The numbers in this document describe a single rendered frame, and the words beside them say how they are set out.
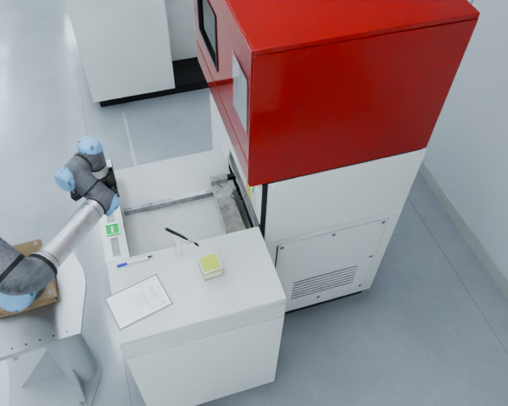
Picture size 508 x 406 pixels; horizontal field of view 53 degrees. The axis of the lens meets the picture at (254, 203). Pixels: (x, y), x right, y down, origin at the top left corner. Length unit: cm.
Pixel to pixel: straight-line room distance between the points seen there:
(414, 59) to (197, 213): 114
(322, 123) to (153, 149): 218
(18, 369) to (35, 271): 155
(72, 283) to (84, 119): 210
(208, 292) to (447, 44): 119
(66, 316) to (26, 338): 16
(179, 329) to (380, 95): 108
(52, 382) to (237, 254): 136
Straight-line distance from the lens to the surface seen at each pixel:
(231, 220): 224
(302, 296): 282
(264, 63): 154
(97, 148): 179
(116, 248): 212
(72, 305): 219
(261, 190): 194
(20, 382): 304
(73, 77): 456
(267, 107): 165
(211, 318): 191
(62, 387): 296
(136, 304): 196
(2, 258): 155
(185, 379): 236
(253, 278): 198
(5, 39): 520
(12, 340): 220
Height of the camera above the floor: 268
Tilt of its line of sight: 52 degrees down
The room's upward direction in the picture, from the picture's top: 2 degrees clockwise
